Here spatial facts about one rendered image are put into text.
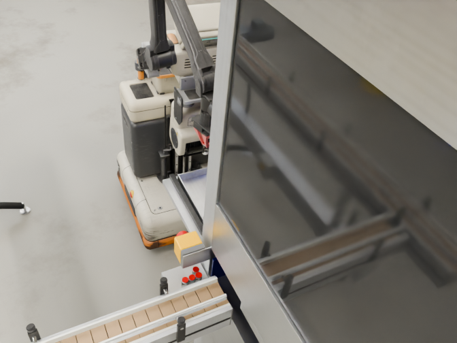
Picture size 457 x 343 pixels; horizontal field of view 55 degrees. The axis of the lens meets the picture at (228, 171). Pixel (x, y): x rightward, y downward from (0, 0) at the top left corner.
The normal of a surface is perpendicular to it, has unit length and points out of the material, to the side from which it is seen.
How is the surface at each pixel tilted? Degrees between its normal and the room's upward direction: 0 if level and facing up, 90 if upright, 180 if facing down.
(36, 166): 0
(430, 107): 90
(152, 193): 0
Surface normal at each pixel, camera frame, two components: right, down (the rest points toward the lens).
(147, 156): 0.41, 0.64
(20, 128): 0.09, -0.73
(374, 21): -0.89, 0.24
